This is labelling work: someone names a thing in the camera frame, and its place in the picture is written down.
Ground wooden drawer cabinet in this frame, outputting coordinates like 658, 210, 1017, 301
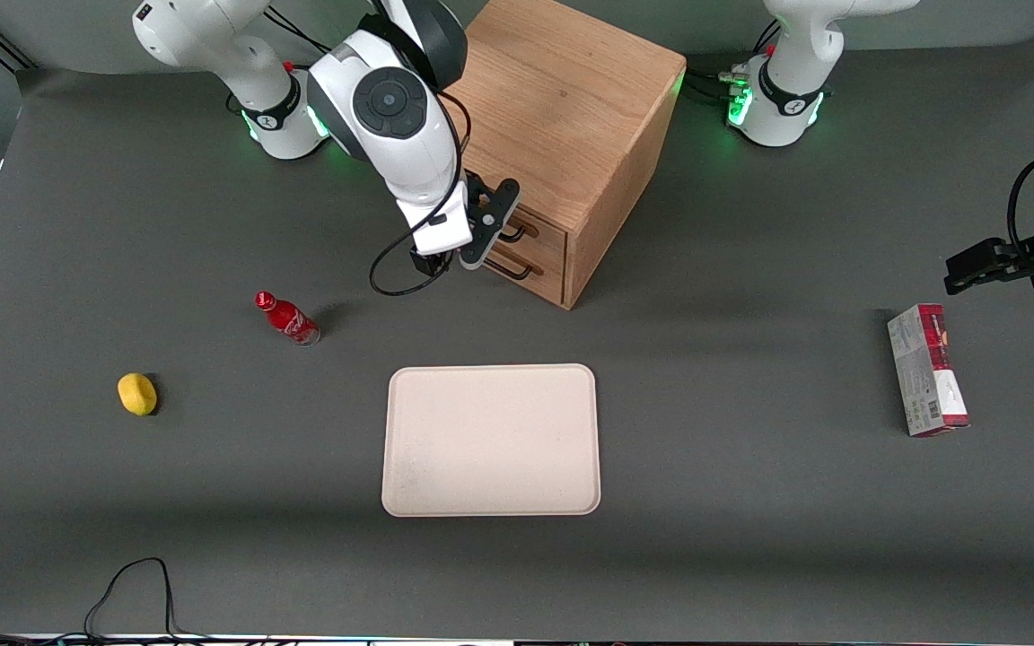
441, 0, 687, 310

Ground red plaid cardboard box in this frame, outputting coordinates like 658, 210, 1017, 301
887, 303, 970, 438

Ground red cola bottle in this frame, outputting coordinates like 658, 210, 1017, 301
254, 290, 322, 347

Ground beige plastic tray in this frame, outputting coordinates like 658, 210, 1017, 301
381, 363, 601, 518

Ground yellow lemon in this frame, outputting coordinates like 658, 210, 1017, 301
117, 372, 159, 416

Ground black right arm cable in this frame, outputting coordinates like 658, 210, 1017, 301
369, 90, 475, 298

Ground black left base cables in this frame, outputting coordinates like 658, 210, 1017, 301
686, 18, 783, 101

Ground black base cables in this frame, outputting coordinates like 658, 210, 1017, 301
264, 7, 338, 71
686, 18, 783, 101

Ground black right base cables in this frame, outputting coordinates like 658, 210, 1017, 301
264, 7, 338, 71

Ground black looped table cable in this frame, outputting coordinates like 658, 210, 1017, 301
84, 556, 186, 645

